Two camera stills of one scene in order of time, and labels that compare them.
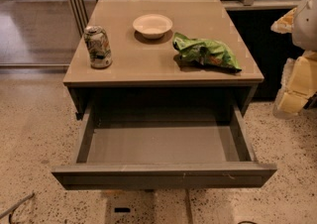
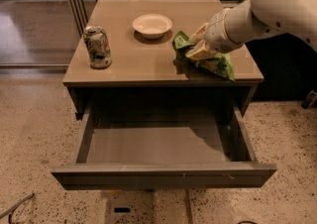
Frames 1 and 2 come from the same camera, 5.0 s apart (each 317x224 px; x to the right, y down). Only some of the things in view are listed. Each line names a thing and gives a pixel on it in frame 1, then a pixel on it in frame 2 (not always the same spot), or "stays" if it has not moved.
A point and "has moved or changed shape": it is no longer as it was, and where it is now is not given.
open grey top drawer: [164, 145] stays
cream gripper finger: [285, 24] to [199, 32]
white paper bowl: [153, 26] stays
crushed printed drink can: [98, 45] stays
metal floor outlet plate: [130, 206] stays
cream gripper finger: [288, 105] to [200, 52]
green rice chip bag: [204, 52] has moved or changed shape
